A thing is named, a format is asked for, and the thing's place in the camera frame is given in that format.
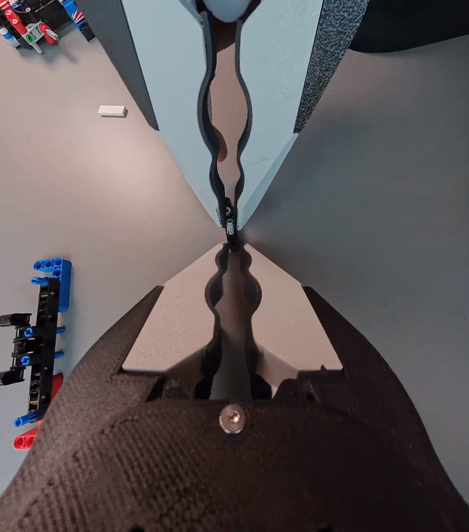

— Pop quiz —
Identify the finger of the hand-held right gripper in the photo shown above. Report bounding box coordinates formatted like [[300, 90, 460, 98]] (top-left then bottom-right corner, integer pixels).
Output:
[[234, 0, 325, 231], [121, 0, 224, 228]]

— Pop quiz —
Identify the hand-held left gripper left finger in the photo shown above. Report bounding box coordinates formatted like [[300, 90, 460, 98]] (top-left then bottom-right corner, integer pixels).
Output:
[[121, 243, 224, 400]]

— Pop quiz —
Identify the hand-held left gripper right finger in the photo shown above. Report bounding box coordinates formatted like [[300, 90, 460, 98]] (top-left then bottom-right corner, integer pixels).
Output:
[[238, 243, 343, 400]]

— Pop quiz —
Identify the black toy beam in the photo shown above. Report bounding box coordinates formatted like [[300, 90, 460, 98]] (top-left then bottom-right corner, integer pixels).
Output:
[[223, 199, 241, 252]]

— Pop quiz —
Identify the grey desk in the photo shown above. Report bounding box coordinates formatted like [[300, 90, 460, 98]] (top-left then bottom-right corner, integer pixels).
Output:
[[0, 0, 469, 532]]

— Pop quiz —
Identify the person's right hand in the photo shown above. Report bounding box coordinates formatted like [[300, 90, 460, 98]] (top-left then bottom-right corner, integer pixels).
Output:
[[211, 20, 238, 163]]

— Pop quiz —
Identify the black blue red toy assembly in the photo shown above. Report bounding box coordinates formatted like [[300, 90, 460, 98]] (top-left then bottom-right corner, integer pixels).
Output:
[[0, 258, 73, 450]]

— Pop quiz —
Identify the blue white toy race car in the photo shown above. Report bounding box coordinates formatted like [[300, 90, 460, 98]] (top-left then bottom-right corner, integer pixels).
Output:
[[0, 0, 96, 54]]

